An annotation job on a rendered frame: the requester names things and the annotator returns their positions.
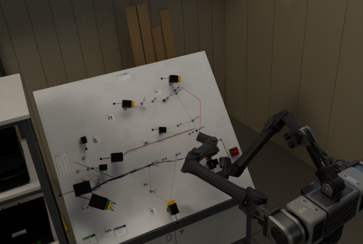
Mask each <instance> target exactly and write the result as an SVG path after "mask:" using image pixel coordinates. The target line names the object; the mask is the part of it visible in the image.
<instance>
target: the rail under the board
mask: <svg viewBox="0 0 363 244"><path fill-rule="evenodd" d="M236 205H239V203H237V202H236V201H235V200H234V199H233V198H232V199H229V200H226V201H224V202H221V203H219V204H217V205H214V206H212V207H209V208H207V209H204V210H202V211H199V212H196V213H194V214H191V215H189V216H186V217H184V218H182V219H179V220H177V221H178V224H176V222H177V221H174V222H172V223H169V224H167V225H165V226H162V227H159V228H157V229H154V230H152V231H149V232H147V233H144V234H142V235H139V236H137V237H135V238H132V239H129V240H127V241H124V242H122V243H119V244H144V243H146V242H149V241H151V240H154V239H156V238H158V237H161V236H163V235H166V234H168V233H170V232H173V231H176V230H178V229H180V228H183V227H185V226H188V225H190V224H192V223H195V222H197V221H200V220H202V219H205V218H207V217H209V216H212V215H215V214H217V213H219V212H222V211H224V210H227V209H229V208H231V207H234V206H236Z"/></svg>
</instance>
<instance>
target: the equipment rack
mask: <svg viewBox="0 0 363 244"><path fill-rule="evenodd" d="M20 124H21V127H22V130H23V133H24V136H25V139H21V140H20V142H21V146H22V149H23V152H24V156H25V160H26V165H27V168H28V172H29V176H30V181H29V182H28V183H26V184H22V185H19V186H16V187H13V188H10V189H7V190H4V191H1V192H0V210H2V208H3V209H6V208H9V207H12V206H15V205H18V202H19V203H20V204H21V203H24V202H27V201H30V200H33V199H36V198H39V197H42V196H43V197H44V200H45V203H46V208H47V211H48V216H49V220H50V225H51V230H52V235H53V238H54V242H51V243H48V244H69V241H68V237H67V234H66V231H65V228H64V225H63V221H62V218H61V214H60V212H59V208H58V205H57V201H56V198H55V195H54V192H53V189H52V186H51V182H50V179H49V175H48V172H47V169H46V166H45V162H44V159H43V156H42V153H41V149H40V146H39V143H38V140H37V136H36V133H35V129H34V127H33V123H32V120H31V117H30V113H29V110H28V106H27V103H26V98H25V94H24V90H23V85H22V81H21V77H20V74H19V73H18V74H13V75H10V76H5V77H0V130H1V129H4V128H8V127H12V126H16V125H20Z"/></svg>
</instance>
